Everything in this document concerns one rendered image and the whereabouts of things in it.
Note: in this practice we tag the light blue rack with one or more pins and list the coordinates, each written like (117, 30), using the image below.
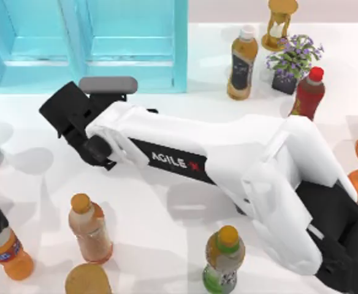
(127, 46)

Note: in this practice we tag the pale tea bottle orange cap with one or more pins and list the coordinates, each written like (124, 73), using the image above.
(90, 232)

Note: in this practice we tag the orange soda bottle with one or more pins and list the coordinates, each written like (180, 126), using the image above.
(12, 258)

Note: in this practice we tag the golden brown round object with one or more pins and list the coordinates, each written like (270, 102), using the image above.
(87, 280)

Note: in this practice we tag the amber bottle white cap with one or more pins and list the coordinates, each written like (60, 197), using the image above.
(241, 67)

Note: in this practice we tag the green bottle orange cap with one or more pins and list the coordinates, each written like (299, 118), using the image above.
(223, 263)

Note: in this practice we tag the golden hourglass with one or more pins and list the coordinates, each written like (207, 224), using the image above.
(278, 27)

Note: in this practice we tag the purple flower plant pot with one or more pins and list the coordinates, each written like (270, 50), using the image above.
(292, 61)

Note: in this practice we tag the red bottle red cap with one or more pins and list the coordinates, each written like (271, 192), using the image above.
(309, 98)

